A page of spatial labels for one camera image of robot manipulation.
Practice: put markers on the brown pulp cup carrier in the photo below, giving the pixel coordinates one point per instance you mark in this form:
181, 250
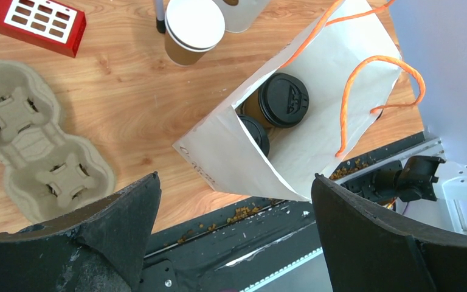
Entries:
47, 172

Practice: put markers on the stack of paper cups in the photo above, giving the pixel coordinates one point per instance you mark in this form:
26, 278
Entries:
193, 28

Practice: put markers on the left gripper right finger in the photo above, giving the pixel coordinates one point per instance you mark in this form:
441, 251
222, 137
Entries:
370, 248

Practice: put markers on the white straw holder cup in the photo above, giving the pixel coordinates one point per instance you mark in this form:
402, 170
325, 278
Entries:
240, 15

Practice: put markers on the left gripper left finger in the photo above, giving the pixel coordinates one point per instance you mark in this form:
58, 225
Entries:
99, 247

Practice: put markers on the kraft paper takeout bag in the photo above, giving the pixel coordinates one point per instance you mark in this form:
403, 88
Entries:
349, 65

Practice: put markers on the red keypad box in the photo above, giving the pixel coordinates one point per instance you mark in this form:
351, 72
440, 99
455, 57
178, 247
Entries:
50, 25

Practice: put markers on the grey camera tripod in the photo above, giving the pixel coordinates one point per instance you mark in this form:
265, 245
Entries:
160, 16

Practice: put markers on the black plastic cup lid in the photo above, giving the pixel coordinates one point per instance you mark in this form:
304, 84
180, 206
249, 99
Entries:
257, 132

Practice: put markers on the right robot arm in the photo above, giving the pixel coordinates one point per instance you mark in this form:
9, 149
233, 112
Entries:
449, 212

